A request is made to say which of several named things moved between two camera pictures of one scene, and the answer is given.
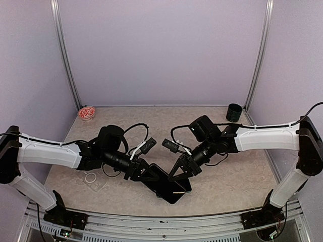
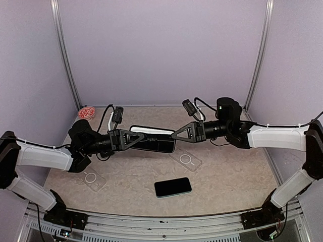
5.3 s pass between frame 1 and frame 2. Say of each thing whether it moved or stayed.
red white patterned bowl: stayed
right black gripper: moved
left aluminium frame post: stayed
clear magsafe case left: stayed
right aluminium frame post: stayed
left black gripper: moved
